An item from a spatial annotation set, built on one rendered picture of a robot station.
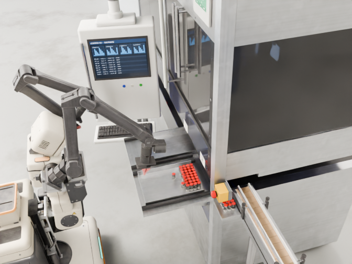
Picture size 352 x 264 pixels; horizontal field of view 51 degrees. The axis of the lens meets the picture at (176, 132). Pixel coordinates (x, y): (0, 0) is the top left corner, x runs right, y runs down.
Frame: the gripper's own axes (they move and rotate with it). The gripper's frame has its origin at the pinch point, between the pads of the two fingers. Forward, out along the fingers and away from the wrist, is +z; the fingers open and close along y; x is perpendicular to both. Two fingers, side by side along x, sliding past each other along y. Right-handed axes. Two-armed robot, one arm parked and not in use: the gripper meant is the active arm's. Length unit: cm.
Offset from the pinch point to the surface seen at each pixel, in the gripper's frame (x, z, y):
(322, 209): -13, 36, 120
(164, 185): 6.4, 17.6, 14.6
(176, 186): 3.4, 16.5, 21.3
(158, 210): -10.5, 18.9, 7.2
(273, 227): -44, 3, 56
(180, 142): 42, 15, 34
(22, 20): 574, 131, -104
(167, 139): 47, 16, 27
